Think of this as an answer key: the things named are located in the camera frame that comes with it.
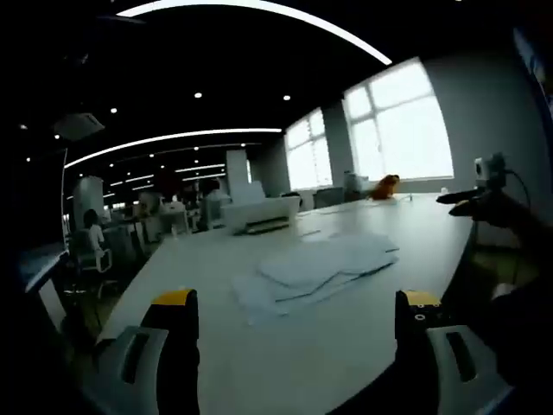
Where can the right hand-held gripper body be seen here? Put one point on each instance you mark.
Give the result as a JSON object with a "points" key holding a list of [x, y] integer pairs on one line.
{"points": [[488, 170]]}

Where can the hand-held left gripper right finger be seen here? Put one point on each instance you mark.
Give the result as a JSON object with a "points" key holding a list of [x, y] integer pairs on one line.
{"points": [[436, 367]]}

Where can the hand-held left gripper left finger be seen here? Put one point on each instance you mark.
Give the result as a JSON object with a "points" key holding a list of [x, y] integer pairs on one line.
{"points": [[129, 372]]}

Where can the stack of printing papers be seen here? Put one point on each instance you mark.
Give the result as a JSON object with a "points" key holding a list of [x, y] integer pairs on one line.
{"points": [[311, 272]]}

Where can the orange plush toy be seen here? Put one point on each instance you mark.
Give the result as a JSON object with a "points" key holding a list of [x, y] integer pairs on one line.
{"points": [[384, 189]]}

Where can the person's black shirt torso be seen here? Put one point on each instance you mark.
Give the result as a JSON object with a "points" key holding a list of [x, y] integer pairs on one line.
{"points": [[527, 328]]}

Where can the white office chair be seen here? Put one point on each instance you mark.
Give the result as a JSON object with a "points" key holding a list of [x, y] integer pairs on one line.
{"points": [[93, 259]]}

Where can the white table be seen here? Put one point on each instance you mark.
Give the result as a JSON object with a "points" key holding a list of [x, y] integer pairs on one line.
{"points": [[302, 367]]}

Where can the white printer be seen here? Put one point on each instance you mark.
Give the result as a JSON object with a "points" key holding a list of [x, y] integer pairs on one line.
{"points": [[259, 214]]}

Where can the long ceiling light strip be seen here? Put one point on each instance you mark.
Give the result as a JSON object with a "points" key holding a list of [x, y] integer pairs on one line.
{"points": [[173, 137], [276, 9]]}

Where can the ceiling air conditioner unit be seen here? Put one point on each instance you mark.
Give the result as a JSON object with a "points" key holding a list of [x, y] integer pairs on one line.
{"points": [[80, 125]]}

